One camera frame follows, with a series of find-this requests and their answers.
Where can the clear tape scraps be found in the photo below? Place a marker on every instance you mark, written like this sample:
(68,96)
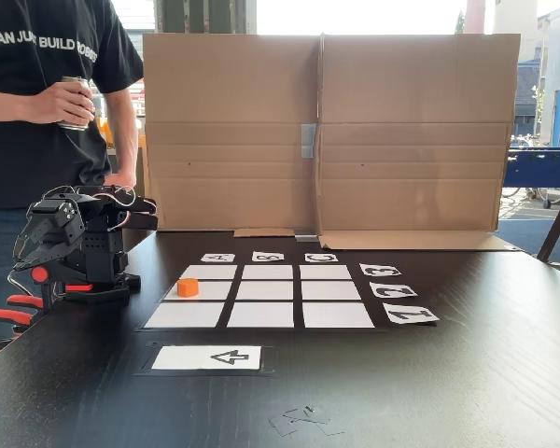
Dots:
(303,417)

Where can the paper sheet number 3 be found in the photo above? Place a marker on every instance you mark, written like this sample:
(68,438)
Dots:
(380,270)

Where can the round orange token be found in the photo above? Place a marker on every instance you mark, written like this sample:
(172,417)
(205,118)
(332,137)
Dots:
(187,288)

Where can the white arrow paper sheet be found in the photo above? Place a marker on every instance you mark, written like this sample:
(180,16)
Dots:
(242,358)

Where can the paper sheet letter B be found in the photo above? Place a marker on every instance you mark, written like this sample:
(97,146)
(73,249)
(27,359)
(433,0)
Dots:
(268,256)

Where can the silver drink can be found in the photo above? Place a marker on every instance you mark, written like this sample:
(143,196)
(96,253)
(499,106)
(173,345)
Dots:
(81,84)

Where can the gray tape strip on cardboard wall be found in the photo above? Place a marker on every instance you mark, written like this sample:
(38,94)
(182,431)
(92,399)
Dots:
(308,140)

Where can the person in black shirt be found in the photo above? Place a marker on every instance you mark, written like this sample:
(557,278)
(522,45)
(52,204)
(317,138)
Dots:
(32,158)

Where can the white nine-square grid sheet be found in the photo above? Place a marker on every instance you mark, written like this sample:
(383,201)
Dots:
(261,315)

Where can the person's left hand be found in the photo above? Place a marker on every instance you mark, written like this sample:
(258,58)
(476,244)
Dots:
(120,181)

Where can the paper sheet number 1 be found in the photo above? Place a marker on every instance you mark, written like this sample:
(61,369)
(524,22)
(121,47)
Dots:
(410,314)

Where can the person's right hand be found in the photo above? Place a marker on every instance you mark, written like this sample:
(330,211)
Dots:
(58,103)

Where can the brown cardboard panel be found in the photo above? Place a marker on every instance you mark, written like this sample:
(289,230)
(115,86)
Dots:
(415,116)
(228,116)

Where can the black red bar clamp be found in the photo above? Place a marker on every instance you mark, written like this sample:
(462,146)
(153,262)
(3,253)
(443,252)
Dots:
(39,275)
(7,317)

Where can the gray tape strip on cardboard flap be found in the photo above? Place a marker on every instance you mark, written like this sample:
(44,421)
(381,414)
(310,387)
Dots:
(306,238)

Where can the paper sheet number 2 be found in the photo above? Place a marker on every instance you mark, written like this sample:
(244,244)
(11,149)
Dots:
(393,289)

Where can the blue foosball table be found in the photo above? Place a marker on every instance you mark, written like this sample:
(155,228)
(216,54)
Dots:
(541,168)

